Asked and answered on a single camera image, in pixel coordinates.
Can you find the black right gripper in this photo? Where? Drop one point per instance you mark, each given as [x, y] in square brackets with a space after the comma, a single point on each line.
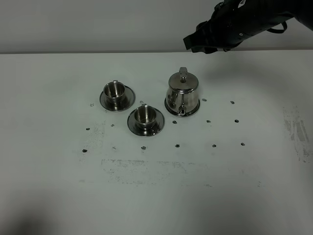
[232, 23]

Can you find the stainless steel teapot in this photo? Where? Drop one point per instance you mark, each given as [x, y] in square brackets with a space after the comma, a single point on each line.
[182, 97]

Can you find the near stainless steel saucer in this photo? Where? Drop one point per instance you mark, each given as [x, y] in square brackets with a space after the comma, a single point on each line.
[160, 121]

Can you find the stainless steel saucer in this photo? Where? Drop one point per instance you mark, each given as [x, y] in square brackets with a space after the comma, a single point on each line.
[160, 121]
[124, 105]

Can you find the far stainless steel saucer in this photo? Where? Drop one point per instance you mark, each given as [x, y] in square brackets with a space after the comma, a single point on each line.
[124, 105]

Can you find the near stainless steel teacup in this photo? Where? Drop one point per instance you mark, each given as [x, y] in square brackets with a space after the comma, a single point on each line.
[145, 117]

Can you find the stainless steel teacup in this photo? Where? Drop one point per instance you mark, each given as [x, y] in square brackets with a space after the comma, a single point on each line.
[145, 117]
[114, 92]

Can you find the far stainless steel teacup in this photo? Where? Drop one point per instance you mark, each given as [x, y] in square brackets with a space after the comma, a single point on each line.
[114, 92]

